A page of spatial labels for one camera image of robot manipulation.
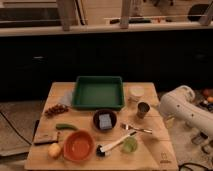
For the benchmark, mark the orange bowl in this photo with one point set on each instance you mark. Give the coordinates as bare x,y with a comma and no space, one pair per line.
78,146

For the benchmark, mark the blue grey sponge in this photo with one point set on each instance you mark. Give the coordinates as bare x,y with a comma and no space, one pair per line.
105,121

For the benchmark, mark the green chili pepper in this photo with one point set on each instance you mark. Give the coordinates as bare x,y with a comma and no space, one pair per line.
66,126

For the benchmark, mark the white translucent cup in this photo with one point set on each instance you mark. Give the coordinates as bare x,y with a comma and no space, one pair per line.
135,93

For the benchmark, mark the white handled dish brush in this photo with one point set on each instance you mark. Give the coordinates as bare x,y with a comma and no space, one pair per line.
101,150

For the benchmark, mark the dark bowl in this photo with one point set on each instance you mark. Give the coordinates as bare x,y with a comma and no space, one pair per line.
101,112

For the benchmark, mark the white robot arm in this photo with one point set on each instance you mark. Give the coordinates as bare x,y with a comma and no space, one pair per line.
178,103

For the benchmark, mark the brown wooden block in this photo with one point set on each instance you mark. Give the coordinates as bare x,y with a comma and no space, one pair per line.
46,138

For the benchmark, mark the red grape bunch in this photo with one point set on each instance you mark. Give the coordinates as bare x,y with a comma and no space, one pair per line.
55,110

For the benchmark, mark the green plastic tray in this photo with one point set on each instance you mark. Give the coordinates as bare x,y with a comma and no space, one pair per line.
98,92

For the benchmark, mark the silver fork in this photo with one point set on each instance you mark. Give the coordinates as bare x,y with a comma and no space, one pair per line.
129,127

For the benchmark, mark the metal cup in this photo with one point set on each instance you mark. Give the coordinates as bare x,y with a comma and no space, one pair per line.
142,109

